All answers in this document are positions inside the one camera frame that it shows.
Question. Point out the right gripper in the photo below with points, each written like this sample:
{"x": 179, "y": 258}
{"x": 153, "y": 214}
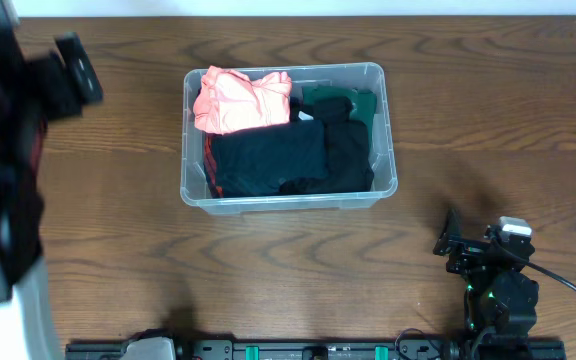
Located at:
{"x": 470, "y": 250}

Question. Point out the dark navy garment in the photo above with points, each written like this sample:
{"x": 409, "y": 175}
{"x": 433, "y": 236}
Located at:
{"x": 257, "y": 162}

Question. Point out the red navy plaid garment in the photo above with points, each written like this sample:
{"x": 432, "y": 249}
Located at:
{"x": 210, "y": 167}

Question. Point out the clear plastic storage container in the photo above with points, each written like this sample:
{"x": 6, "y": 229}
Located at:
{"x": 194, "y": 189}

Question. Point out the pink orange garment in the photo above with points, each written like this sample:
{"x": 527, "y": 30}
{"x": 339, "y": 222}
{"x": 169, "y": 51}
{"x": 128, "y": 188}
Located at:
{"x": 229, "y": 101}

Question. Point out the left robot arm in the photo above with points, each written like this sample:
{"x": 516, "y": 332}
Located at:
{"x": 33, "y": 93}

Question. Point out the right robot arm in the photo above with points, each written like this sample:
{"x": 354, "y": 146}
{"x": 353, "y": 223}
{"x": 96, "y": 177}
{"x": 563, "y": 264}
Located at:
{"x": 499, "y": 300}

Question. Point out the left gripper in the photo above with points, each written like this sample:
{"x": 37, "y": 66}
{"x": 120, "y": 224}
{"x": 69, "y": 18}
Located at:
{"x": 54, "y": 104}

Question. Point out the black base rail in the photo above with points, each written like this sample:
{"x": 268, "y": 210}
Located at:
{"x": 318, "y": 350}

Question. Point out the green garment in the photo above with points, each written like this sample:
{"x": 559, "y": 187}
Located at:
{"x": 363, "y": 102}

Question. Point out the black garment with white tag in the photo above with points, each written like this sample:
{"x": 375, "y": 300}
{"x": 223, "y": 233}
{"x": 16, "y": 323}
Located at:
{"x": 347, "y": 148}

